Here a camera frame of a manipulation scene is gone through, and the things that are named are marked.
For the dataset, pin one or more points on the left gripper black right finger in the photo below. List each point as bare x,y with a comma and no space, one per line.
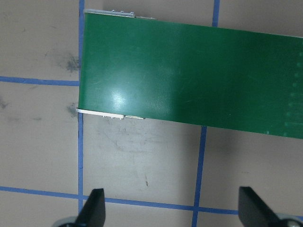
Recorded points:
252,210

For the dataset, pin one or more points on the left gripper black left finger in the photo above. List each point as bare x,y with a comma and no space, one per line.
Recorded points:
93,213

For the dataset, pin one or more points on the green conveyor belt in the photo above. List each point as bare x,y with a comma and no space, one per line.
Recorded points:
224,78

